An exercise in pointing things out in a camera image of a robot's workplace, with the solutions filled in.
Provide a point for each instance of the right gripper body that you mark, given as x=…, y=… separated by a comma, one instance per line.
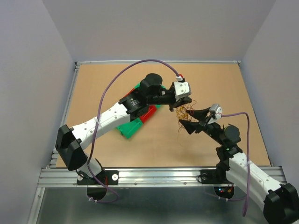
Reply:
x=211, y=128

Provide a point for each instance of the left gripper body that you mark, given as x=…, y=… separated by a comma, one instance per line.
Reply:
x=167, y=97

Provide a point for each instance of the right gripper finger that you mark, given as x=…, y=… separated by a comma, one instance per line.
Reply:
x=191, y=127
x=199, y=114

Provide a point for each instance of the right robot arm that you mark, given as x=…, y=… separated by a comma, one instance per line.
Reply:
x=279, y=202

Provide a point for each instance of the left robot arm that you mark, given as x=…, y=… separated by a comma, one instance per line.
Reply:
x=72, y=141

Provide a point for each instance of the red bin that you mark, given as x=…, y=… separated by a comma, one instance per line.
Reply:
x=149, y=113

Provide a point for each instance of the far green bin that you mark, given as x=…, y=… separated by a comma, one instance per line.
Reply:
x=150, y=93

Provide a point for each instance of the green bin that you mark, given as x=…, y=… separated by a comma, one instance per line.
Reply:
x=129, y=129
x=150, y=93

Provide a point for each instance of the near green bin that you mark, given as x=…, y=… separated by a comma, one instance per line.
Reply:
x=129, y=129

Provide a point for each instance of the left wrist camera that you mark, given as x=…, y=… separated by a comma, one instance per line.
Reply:
x=182, y=89

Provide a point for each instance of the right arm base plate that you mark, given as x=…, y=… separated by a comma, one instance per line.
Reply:
x=213, y=176

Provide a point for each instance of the aluminium rail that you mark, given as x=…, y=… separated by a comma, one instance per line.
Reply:
x=128, y=177

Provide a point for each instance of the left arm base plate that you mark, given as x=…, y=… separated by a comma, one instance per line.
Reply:
x=108, y=177

